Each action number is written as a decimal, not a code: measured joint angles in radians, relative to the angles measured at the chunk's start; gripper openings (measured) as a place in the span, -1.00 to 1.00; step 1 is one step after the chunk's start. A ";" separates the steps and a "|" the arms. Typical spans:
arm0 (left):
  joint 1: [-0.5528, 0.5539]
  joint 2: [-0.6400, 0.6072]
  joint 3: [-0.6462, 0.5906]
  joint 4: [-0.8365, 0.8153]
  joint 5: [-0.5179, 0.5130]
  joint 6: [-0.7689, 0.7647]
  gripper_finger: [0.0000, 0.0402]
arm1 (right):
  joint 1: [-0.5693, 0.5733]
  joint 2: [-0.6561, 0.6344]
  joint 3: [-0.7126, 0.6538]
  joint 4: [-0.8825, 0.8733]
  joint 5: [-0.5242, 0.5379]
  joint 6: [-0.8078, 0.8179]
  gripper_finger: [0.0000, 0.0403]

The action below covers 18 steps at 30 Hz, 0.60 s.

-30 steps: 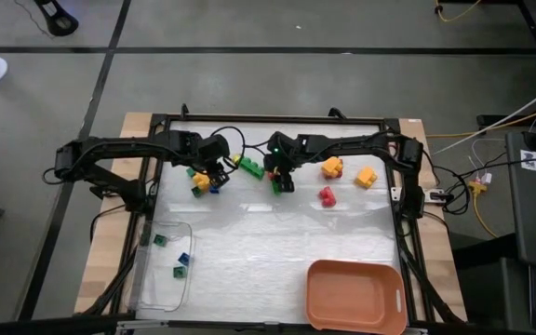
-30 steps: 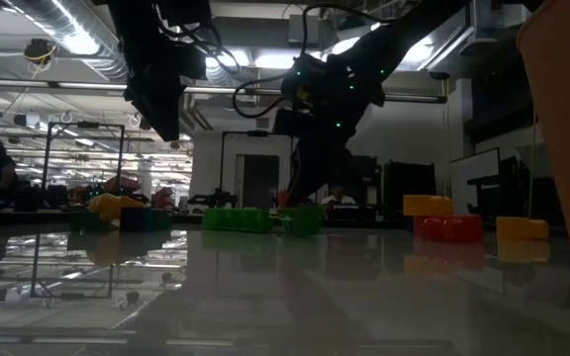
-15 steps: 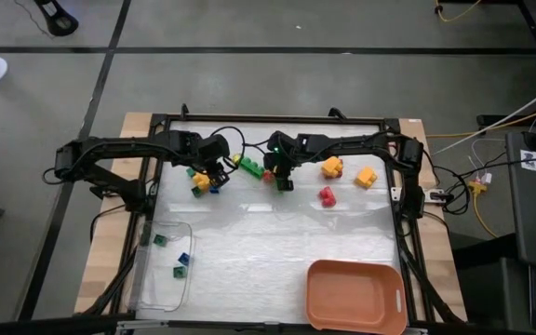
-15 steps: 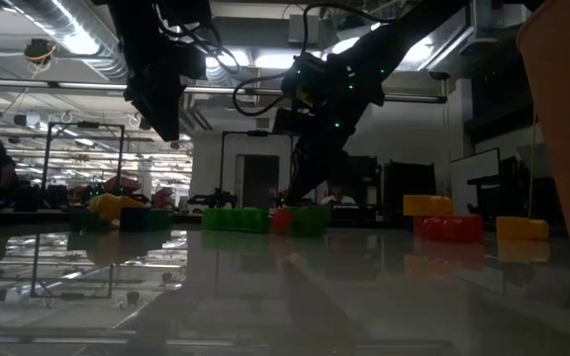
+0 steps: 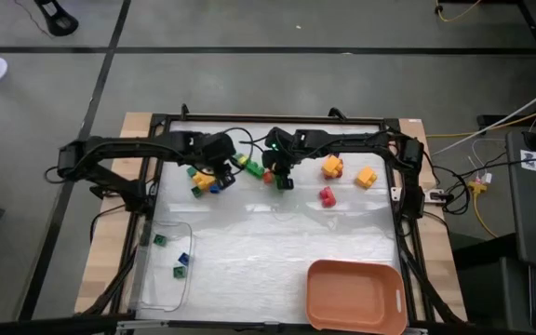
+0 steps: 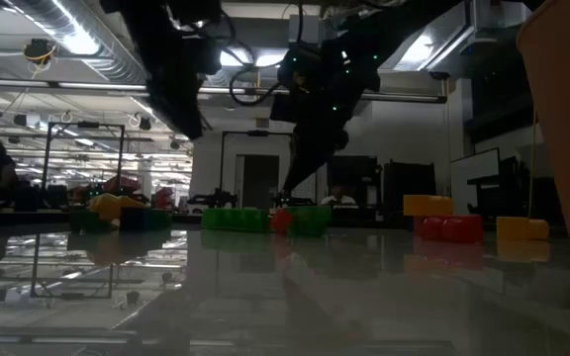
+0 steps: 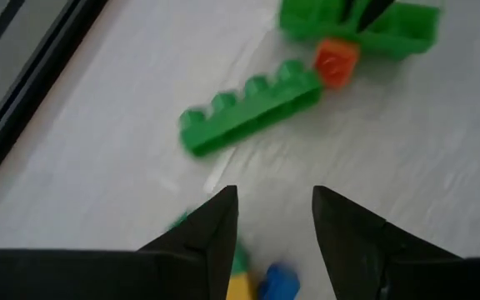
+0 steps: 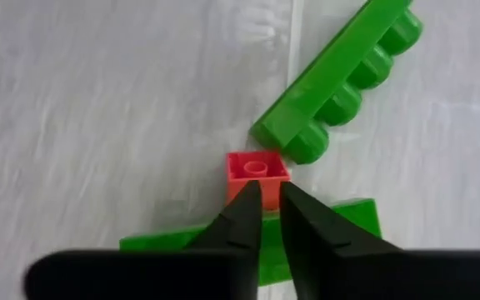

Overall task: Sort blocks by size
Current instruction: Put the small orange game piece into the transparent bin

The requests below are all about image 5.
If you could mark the large red block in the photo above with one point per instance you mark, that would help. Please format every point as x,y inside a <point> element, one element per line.
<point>327,196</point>

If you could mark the dark grey cabinet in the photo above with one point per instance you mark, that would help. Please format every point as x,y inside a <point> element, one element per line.
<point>486,288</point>

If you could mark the black frame clamp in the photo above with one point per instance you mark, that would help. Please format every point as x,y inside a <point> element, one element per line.
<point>338,112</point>
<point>184,111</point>

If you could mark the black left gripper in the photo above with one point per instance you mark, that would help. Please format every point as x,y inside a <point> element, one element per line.
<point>212,146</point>

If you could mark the orange plastic bin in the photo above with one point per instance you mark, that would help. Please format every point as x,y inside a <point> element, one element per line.
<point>356,298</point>

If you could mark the small orange-red block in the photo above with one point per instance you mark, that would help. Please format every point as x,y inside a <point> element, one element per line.
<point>268,177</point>

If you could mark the small yellow block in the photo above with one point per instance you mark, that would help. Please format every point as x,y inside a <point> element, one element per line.
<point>245,161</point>

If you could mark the clear plastic bin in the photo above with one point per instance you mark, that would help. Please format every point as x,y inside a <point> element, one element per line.
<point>165,288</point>

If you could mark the large yellow block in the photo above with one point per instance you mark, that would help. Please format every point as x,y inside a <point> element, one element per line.
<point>366,177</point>
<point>332,165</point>
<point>203,180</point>

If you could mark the black stand base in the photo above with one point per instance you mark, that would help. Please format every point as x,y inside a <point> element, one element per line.
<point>58,21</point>

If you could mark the white power strip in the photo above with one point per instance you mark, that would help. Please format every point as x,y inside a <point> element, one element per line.
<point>433,195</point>

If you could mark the small blue block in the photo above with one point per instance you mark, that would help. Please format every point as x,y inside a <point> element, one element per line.
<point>183,258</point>
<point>214,188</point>

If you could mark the silver metal bar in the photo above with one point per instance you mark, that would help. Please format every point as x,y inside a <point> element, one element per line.
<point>193,325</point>

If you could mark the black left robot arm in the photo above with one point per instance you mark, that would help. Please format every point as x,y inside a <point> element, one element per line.
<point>124,145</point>

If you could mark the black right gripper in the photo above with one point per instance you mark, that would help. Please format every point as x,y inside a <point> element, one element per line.
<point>279,149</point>

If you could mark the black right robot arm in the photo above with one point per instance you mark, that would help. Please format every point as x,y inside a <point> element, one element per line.
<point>342,138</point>

